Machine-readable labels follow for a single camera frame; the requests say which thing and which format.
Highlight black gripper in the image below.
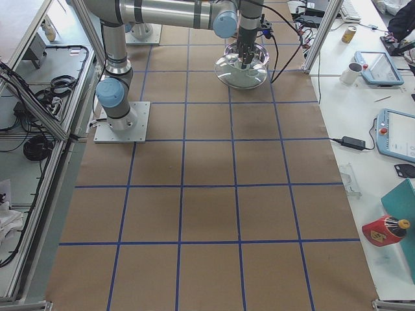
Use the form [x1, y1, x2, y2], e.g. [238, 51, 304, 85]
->
[237, 27, 257, 69]

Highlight glass pot lid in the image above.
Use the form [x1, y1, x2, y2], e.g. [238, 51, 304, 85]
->
[214, 54, 267, 89]

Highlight pale green cooking pot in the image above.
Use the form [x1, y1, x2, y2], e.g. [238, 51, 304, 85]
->
[224, 41, 270, 69]

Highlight black laptop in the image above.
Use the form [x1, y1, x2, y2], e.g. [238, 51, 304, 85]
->
[294, 0, 330, 17]

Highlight yellow drink can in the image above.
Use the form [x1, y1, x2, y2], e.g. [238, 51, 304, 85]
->
[341, 26, 357, 43]

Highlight white mug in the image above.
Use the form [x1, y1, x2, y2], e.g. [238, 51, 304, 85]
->
[339, 62, 362, 85]

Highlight far blue teach pendant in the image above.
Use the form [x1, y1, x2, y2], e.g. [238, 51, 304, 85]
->
[354, 51, 404, 87]

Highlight blue teach pendant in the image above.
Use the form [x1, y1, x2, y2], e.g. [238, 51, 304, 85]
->
[375, 109, 414, 163]
[354, 51, 404, 87]

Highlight black power adapter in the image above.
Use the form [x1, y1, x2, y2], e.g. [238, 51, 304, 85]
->
[340, 136, 366, 151]

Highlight clear acrylic stand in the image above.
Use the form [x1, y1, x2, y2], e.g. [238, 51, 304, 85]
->
[338, 163, 362, 198]

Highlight near blue teach pendant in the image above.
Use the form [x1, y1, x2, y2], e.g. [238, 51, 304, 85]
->
[375, 109, 414, 163]

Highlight teal board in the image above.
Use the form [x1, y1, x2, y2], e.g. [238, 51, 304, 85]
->
[381, 179, 414, 282]

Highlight red bottle with yellow cap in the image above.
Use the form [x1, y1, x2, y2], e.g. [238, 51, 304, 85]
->
[362, 214, 410, 247]

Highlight aluminium frame post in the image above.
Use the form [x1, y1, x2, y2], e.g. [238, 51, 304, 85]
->
[303, 0, 343, 74]

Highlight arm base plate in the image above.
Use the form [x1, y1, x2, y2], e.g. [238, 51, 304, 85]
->
[94, 101, 150, 143]
[125, 24, 162, 45]

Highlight coiled black cables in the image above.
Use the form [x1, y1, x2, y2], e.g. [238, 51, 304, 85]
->
[23, 134, 54, 162]

